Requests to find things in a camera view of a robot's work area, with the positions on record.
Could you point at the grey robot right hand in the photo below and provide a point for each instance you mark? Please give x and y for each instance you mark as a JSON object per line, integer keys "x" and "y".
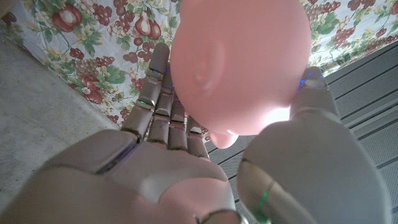
{"x": 171, "y": 174}

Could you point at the pink plastic piggy bank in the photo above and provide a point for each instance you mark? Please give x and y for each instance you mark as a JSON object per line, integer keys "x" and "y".
{"x": 242, "y": 62}

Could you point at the floral fruit print backdrop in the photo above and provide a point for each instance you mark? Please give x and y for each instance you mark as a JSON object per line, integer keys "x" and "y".
{"x": 93, "y": 46}

